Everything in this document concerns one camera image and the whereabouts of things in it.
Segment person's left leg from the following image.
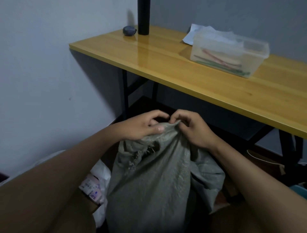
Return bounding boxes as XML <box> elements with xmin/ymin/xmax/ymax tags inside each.
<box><xmin>52</xmin><ymin>189</ymin><xmax>100</xmax><ymax>233</ymax></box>

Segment bundle of coloured strings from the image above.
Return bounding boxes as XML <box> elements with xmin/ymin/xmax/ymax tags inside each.
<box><xmin>193</xmin><ymin>48</ymin><xmax>250</xmax><ymax>77</ymax></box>

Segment person's right forearm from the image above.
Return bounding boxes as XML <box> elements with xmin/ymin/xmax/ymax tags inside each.
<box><xmin>211</xmin><ymin>140</ymin><xmax>307</xmax><ymax>233</ymax></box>

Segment clear plastic box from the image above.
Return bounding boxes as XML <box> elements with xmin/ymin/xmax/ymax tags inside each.
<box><xmin>190</xmin><ymin>30</ymin><xmax>270</xmax><ymax>79</ymax></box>

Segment grey woven sack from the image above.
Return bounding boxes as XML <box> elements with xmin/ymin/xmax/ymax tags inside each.
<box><xmin>105</xmin><ymin>120</ymin><xmax>226</xmax><ymax>233</ymax></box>

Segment white tissue sheet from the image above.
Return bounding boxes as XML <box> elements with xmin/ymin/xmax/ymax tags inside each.
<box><xmin>182</xmin><ymin>23</ymin><xmax>244</xmax><ymax>53</ymax></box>

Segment cardboard boxes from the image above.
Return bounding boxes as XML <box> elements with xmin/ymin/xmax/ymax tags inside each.
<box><xmin>78</xmin><ymin>173</ymin><xmax>102</xmax><ymax>205</ymax></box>

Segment white bag with red print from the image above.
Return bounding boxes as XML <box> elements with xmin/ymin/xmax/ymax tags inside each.
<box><xmin>0</xmin><ymin>150</ymin><xmax>112</xmax><ymax>229</ymax></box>

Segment person's left forearm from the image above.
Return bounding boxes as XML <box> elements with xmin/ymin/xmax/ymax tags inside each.
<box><xmin>0</xmin><ymin>126</ymin><xmax>124</xmax><ymax>233</ymax></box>

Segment blue plastic bucket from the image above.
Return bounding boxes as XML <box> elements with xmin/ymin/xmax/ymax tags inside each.
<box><xmin>289</xmin><ymin>185</ymin><xmax>307</xmax><ymax>200</ymax></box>

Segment yellow wooden desk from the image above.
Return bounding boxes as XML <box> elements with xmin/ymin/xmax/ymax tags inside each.
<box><xmin>69</xmin><ymin>26</ymin><xmax>307</xmax><ymax>140</ymax></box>

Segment white cable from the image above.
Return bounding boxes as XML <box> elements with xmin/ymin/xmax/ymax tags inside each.
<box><xmin>247</xmin><ymin>150</ymin><xmax>307</xmax><ymax>166</ymax></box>

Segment black metal desk leg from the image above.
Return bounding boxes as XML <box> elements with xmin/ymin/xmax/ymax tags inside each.
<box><xmin>122</xmin><ymin>69</ymin><xmax>159</xmax><ymax>120</ymax></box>
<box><xmin>247</xmin><ymin>127</ymin><xmax>304</xmax><ymax>185</ymax></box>

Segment black cylindrical bottle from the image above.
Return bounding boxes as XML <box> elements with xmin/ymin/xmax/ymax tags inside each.
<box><xmin>138</xmin><ymin>0</ymin><xmax>151</xmax><ymax>36</ymax></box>

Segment person's left hand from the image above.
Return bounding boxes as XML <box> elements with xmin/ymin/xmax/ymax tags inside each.
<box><xmin>114</xmin><ymin>109</ymin><xmax>171</xmax><ymax>141</ymax></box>

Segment person's right hand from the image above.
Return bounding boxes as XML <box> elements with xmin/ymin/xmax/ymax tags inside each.
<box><xmin>169</xmin><ymin>109</ymin><xmax>221</xmax><ymax>150</ymax></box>

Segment person's right leg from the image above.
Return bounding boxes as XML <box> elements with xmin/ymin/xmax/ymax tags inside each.
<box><xmin>210</xmin><ymin>201</ymin><xmax>264</xmax><ymax>233</ymax></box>

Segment small dark round case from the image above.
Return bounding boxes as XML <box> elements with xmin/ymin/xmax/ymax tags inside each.
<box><xmin>122</xmin><ymin>26</ymin><xmax>138</xmax><ymax>36</ymax></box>

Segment person's leg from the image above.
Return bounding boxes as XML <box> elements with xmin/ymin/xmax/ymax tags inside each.
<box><xmin>210</xmin><ymin>201</ymin><xmax>264</xmax><ymax>233</ymax></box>
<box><xmin>52</xmin><ymin>189</ymin><xmax>100</xmax><ymax>233</ymax></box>

